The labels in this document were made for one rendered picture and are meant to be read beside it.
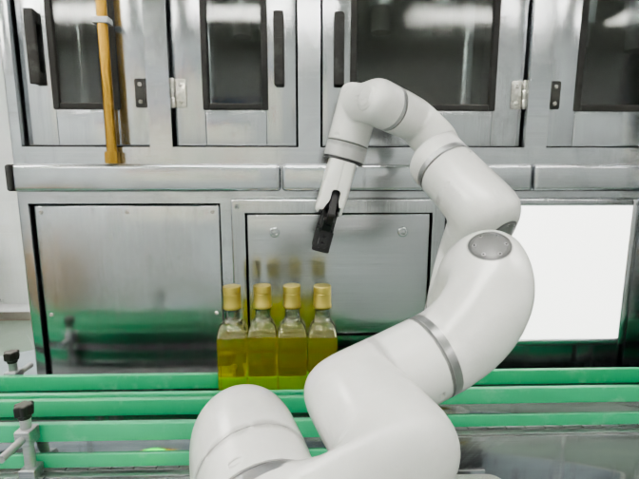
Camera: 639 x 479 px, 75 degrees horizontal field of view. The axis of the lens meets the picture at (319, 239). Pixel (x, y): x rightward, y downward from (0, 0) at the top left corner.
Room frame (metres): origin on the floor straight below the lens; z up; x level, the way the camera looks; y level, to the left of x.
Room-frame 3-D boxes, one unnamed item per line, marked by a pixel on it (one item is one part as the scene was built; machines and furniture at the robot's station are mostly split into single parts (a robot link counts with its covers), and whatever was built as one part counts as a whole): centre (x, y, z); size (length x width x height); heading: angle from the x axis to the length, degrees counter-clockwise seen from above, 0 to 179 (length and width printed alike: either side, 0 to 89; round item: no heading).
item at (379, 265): (0.93, -0.26, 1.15); 0.90 x 0.03 x 0.34; 92
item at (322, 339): (0.78, -0.01, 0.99); 0.06 x 0.06 x 0.21; 1
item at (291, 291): (0.78, 0.05, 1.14); 0.04 x 0.04 x 0.04
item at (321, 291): (0.78, -0.01, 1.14); 0.04 x 0.04 x 0.04
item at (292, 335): (0.78, 0.05, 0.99); 0.06 x 0.06 x 0.21; 2
